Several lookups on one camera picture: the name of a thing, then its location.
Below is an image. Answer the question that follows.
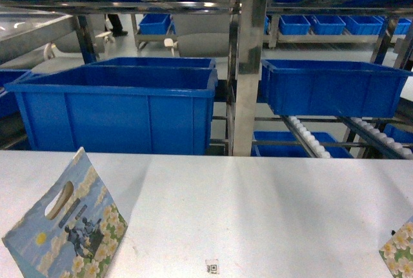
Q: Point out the flower gift bag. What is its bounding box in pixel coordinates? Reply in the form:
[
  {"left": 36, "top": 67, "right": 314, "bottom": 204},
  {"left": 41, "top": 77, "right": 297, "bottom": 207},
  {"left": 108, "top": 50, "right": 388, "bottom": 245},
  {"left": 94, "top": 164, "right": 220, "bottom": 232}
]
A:
[
  {"left": 379, "top": 217, "right": 412, "bottom": 278},
  {"left": 2, "top": 148, "right": 128, "bottom": 277}
]

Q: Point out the large blue crate near table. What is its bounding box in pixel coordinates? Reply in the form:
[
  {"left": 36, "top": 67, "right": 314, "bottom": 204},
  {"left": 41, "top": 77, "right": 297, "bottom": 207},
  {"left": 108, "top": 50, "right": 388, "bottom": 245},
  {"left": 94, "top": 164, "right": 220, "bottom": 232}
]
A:
[{"left": 5, "top": 65, "right": 217, "bottom": 155}]

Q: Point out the blue crate behind large crate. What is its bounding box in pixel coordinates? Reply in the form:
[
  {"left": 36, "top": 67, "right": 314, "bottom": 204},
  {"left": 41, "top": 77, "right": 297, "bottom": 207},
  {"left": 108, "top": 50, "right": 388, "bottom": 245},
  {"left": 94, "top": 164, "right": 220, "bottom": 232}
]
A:
[{"left": 89, "top": 57, "right": 216, "bottom": 68}]

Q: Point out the blue crate right shelf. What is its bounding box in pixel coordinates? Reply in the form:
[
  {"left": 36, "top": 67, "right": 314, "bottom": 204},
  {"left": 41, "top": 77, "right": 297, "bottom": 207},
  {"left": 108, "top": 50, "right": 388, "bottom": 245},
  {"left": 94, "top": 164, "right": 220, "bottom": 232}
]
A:
[{"left": 261, "top": 59, "right": 412, "bottom": 118}]

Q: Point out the qr code sticker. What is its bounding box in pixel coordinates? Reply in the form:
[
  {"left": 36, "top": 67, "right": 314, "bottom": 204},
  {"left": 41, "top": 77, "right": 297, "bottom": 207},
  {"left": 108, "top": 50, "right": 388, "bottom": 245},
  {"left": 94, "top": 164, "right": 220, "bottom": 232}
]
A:
[{"left": 205, "top": 259, "right": 220, "bottom": 275}]

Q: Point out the steel rack upright post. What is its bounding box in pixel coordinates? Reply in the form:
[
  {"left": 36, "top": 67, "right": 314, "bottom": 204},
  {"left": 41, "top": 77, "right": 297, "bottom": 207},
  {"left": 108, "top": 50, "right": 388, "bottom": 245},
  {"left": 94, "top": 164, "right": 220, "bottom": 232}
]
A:
[{"left": 232, "top": 0, "right": 267, "bottom": 157}]

